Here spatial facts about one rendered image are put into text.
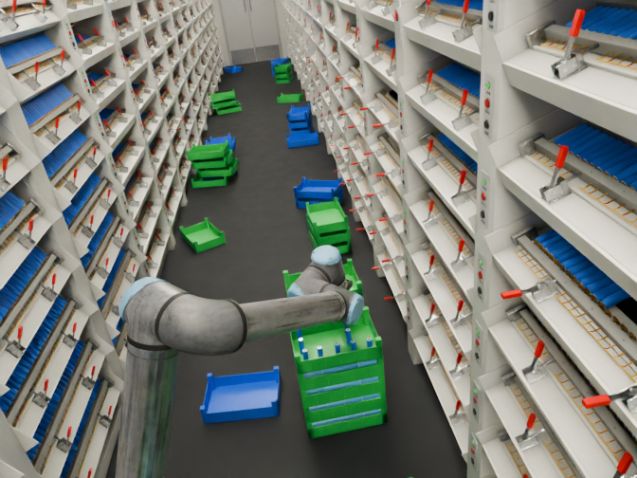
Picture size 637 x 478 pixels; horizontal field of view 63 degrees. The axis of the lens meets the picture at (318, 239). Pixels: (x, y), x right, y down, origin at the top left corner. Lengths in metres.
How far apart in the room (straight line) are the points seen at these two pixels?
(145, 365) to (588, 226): 0.88
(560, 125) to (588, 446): 0.59
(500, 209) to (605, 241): 0.35
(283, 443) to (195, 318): 1.07
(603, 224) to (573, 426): 0.40
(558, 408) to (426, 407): 1.05
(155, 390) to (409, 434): 1.09
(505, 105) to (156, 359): 0.87
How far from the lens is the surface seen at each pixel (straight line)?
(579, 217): 0.89
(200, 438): 2.16
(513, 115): 1.07
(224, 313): 1.08
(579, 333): 0.97
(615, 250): 0.82
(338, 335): 1.94
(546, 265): 1.07
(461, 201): 1.38
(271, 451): 2.04
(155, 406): 1.24
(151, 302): 1.12
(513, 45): 1.04
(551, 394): 1.14
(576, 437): 1.08
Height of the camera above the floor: 1.55
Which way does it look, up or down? 28 degrees down
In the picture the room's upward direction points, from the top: 7 degrees counter-clockwise
